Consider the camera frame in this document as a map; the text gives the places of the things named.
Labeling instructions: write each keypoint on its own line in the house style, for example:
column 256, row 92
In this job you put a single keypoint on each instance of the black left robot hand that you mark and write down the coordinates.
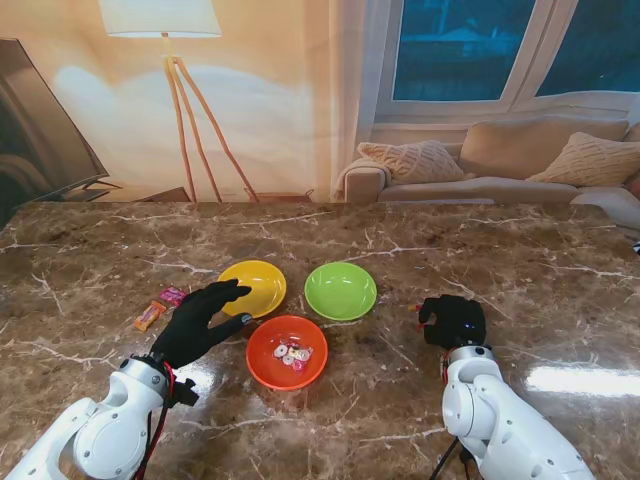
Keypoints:
column 187, row 330

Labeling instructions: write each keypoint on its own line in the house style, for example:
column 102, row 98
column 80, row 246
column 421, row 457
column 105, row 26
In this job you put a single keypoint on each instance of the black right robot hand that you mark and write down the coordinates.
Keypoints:
column 455, row 322

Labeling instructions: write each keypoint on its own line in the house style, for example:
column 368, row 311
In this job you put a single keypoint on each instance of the orange candy bar wrapper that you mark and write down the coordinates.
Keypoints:
column 149, row 316

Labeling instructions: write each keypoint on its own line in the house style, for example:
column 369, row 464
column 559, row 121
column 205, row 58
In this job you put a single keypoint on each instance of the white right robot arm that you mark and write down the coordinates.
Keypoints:
column 500, row 425

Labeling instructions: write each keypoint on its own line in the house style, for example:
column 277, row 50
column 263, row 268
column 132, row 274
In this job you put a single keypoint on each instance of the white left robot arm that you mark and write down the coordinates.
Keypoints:
column 110, row 440

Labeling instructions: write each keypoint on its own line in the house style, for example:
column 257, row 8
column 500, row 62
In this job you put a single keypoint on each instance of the pink candy packet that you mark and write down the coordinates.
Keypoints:
column 171, row 295

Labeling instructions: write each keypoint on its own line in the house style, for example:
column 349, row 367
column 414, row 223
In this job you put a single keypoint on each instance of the yellow plastic bowl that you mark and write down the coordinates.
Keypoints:
column 265, row 295

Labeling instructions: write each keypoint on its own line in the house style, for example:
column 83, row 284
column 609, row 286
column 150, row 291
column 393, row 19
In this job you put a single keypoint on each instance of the orange plastic bowl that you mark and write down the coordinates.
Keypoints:
column 270, row 370

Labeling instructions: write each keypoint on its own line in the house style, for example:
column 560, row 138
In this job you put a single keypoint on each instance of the green plastic bowl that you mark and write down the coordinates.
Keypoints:
column 340, row 290

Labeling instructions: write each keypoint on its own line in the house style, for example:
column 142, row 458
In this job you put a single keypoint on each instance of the cream knitted pillow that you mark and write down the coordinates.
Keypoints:
column 590, row 160
column 415, row 162

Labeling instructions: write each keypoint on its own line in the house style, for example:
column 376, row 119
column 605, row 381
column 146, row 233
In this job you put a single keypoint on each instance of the beige sofa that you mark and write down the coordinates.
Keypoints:
column 525, row 145

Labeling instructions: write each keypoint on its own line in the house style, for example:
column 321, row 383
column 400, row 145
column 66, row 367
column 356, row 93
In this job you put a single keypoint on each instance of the black white striped object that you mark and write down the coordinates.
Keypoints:
column 636, row 248

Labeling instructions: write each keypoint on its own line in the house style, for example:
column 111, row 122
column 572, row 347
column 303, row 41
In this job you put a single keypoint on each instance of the flat screen television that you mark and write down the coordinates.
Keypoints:
column 30, row 125

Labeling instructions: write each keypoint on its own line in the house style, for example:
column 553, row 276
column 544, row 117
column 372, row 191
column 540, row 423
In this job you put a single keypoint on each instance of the light sheer curtain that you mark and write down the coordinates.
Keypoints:
column 360, row 75

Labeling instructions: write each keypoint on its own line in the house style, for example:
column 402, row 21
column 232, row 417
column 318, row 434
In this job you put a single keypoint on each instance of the white framed window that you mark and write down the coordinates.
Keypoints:
column 450, row 50

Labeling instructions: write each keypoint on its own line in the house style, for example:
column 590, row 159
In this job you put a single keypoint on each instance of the wooden tripod floor lamp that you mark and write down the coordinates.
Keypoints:
column 160, row 17

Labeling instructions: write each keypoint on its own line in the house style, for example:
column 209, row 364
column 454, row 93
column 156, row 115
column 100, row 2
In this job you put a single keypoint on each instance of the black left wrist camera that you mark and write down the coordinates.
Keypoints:
column 185, row 392

